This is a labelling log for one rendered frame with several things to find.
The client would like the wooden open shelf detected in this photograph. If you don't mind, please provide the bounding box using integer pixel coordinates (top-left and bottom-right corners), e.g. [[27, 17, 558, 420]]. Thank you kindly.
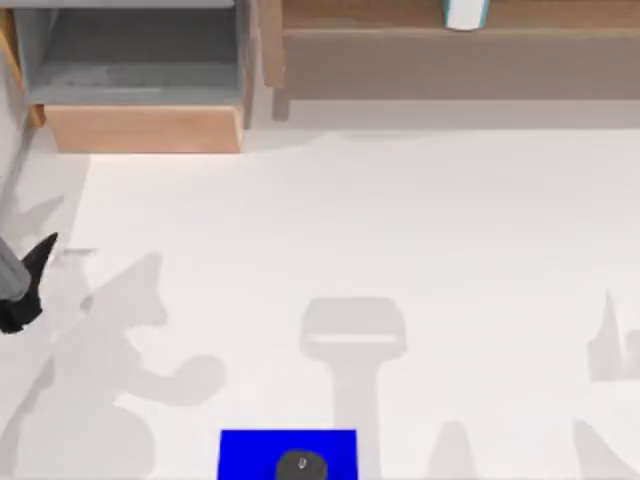
[[258, 0, 640, 122]]

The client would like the white and teal cup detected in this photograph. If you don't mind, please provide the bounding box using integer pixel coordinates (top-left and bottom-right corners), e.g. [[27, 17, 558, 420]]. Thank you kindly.
[[442, 0, 490, 33]]

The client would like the pale wooden drawer front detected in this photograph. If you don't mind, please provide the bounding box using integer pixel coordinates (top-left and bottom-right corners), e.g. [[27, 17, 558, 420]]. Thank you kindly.
[[43, 103, 245, 154]]

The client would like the dark grey computer mouse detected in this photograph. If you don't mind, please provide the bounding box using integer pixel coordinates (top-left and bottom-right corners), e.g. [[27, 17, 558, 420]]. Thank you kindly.
[[275, 450, 329, 480]]

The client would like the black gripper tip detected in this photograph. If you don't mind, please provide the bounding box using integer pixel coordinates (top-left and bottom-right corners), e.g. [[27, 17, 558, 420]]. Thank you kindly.
[[0, 232, 60, 334]]

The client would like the blue square mat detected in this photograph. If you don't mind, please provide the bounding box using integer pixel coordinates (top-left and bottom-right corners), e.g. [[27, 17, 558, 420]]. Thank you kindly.
[[217, 428, 359, 480]]

